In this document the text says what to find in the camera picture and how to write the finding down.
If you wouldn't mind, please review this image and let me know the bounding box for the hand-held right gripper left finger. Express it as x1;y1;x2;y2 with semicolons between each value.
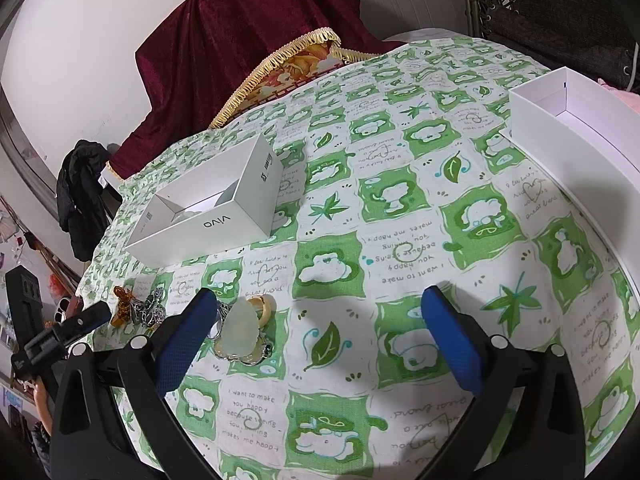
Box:
50;287;223;480

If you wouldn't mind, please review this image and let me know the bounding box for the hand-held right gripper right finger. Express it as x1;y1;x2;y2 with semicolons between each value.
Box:
421;285;587;480

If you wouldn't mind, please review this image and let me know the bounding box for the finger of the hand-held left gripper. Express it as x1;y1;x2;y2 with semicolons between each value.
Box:
47;302;112;346

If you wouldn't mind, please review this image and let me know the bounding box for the amber hair clip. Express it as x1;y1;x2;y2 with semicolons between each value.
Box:
112;286;137;330

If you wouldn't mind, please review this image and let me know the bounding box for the pale jade pendant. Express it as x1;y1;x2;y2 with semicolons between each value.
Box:
220;297;263;358

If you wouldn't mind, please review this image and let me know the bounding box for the cream ring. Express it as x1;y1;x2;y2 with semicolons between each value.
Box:
247;294;277;322

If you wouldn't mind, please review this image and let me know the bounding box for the white cardboard box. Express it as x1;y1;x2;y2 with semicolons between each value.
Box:
124;132;287;267

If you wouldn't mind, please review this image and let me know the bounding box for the person's left forearm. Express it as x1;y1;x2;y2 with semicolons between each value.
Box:
29;385;55;461

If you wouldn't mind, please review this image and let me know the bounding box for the black jacket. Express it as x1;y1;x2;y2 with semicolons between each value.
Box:
55;140;113;261

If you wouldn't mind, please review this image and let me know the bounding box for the small white box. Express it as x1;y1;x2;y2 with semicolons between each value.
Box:
100;162;123;196

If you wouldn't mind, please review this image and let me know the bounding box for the green white printed tablecloth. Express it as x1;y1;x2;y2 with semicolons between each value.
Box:
75;35;640;480

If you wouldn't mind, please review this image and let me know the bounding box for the white box lid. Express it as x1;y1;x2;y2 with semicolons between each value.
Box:
499;66;640;281

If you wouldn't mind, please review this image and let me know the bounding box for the gold fringed floral cloth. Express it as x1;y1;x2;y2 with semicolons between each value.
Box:
207;26;386;131

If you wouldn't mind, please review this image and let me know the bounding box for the pink cloth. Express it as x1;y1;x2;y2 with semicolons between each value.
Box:
597;77;640;111

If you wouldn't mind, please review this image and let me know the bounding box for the maroon velvet cloth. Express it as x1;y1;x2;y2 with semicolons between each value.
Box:
107;0;396;181

